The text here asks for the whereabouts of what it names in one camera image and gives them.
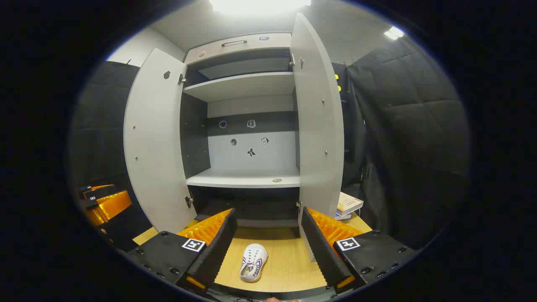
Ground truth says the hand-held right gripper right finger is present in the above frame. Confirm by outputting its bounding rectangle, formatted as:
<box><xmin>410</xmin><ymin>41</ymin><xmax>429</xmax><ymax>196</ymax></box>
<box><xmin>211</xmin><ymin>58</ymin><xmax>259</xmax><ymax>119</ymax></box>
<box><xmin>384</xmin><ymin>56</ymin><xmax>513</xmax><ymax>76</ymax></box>
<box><xmin>299</xmin><ymin>206</ymin><xmax>416</xmax><ymax>294</ymax></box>

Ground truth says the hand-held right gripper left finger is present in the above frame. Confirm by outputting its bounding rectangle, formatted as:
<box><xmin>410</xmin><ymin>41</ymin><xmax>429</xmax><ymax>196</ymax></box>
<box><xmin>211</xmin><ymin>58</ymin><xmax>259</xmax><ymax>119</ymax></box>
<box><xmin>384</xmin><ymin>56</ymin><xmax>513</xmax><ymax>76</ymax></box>
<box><xmin>126</xmin><ymin>208</ymin><xmax>238</xmax><ymax>294</ymax></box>

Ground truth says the white canvas shoe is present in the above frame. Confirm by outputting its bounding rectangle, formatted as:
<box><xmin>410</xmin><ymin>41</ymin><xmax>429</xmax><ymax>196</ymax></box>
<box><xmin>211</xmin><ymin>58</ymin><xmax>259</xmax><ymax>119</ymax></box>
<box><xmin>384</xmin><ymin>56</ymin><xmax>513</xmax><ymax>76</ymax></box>
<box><xmin>239</xmin><ymin>243</ymin><xmax>268</xmax><ymax>283</ymax></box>

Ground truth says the grey shoe cabinet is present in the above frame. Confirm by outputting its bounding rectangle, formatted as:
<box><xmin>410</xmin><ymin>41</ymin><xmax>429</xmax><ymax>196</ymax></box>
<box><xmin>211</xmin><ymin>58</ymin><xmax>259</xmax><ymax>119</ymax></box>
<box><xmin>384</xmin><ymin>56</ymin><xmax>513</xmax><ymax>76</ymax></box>
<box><xmin>180</xmin><ymin>33</ymin><xmax>301</xmax><ymax>229</ymax></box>

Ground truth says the grey cabinet drawer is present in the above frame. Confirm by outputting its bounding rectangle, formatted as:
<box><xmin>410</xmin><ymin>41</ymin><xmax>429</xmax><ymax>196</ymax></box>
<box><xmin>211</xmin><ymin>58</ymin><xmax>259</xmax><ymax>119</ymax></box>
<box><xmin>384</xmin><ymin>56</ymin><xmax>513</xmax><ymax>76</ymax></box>
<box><xmin>185</xmin><ymin>33</ymin><xmax>292</xmax><ymax>64</ymax></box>

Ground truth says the black backdrop cloth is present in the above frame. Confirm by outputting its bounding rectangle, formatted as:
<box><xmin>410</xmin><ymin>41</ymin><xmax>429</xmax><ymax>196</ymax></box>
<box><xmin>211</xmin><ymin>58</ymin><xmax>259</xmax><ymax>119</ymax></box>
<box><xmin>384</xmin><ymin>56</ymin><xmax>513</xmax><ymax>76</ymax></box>
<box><xmin>331</xmin><ymin>37</ymin><xmax>470</xmax><ymax>250</ymax></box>
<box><xmin>69</xmin><ymin>61</ymin><xmax>141</xmax><ymax>252</ymax></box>

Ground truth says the large ceiling light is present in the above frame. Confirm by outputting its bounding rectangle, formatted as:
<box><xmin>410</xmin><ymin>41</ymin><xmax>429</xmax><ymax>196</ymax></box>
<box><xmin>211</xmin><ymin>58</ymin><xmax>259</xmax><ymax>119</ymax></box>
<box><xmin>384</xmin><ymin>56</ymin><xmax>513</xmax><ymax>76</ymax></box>
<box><xmin>209</xmin><ymin>0</ymin><xmax>312</xmax><ymax>15</ymax></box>

